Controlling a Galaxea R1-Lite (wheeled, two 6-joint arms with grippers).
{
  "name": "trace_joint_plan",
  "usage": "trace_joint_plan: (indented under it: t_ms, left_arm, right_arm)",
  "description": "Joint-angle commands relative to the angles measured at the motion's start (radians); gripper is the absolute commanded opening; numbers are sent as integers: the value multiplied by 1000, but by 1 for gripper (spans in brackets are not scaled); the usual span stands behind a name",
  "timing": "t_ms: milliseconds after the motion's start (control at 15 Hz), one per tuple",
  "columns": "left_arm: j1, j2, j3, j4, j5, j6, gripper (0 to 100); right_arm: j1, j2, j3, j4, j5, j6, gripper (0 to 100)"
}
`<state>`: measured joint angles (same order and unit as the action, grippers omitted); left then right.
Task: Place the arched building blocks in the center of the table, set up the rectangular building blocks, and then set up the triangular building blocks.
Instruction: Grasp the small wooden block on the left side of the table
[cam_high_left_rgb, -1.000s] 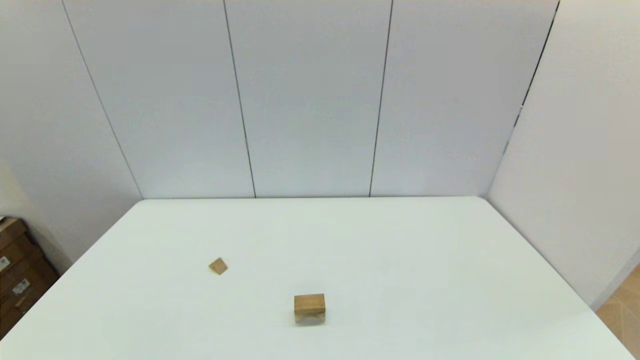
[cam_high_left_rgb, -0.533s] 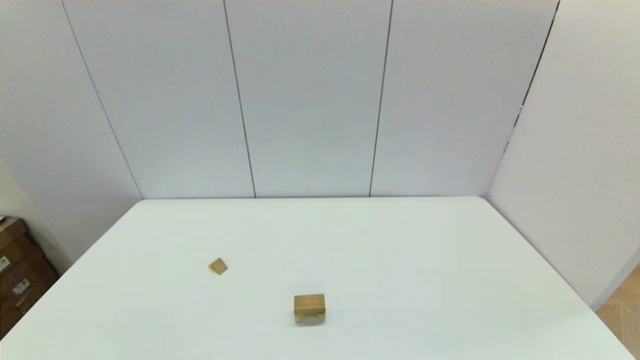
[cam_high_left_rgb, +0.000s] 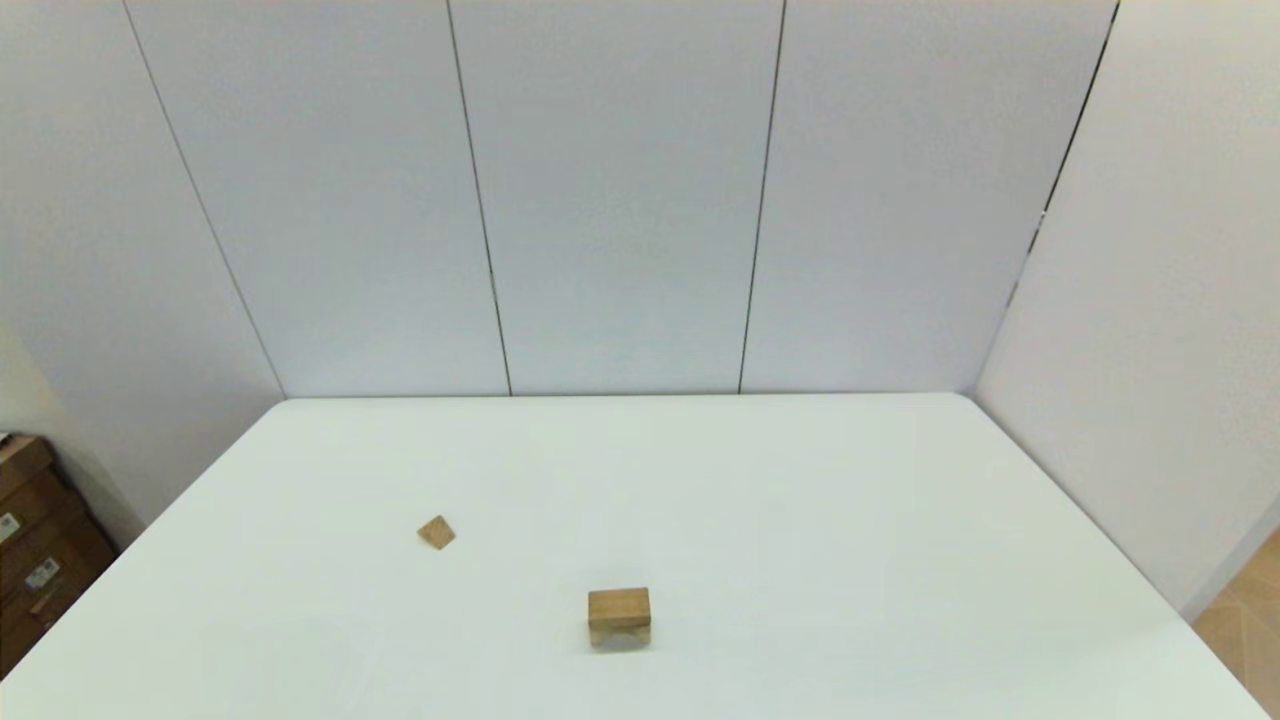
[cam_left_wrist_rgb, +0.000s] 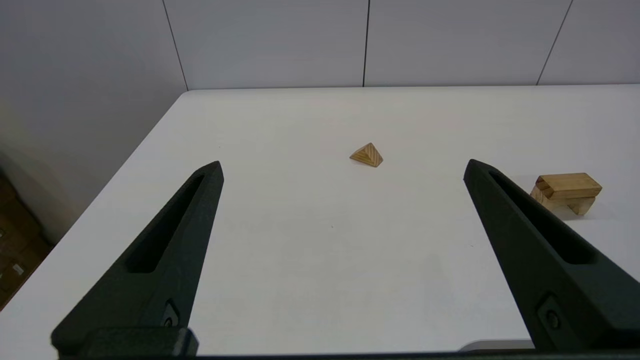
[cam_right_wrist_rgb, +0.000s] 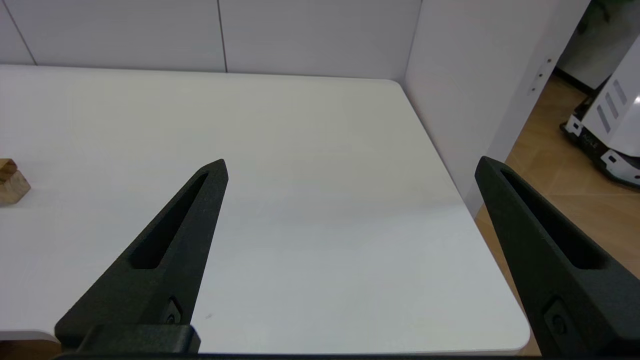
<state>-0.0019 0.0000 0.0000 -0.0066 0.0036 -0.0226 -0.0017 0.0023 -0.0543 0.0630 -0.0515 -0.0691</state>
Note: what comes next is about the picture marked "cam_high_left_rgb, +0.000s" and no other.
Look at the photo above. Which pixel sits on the large labelled brown cardboard box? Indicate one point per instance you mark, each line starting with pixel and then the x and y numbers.
pixel 50 580

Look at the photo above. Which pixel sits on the arched wooden building block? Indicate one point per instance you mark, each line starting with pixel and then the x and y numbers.
pixel 600 637

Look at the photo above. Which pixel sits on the small brown cardboard box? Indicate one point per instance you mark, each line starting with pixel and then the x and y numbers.
pixel 22 462

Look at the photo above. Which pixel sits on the triangular wooden building block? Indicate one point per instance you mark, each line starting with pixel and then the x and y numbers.
pixel 436 531

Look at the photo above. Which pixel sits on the rectangular wooden building block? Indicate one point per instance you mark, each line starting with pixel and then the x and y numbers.
pixel 618 606

